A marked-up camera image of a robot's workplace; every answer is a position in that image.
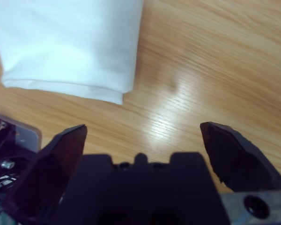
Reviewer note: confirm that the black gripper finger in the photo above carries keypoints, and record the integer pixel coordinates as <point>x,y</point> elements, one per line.
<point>236,159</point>
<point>51,168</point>

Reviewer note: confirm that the white t-shirt with black print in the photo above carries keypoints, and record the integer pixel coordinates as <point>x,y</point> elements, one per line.
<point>61,47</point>

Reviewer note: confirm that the white mounting block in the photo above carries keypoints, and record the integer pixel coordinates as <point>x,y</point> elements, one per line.
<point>25,138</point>

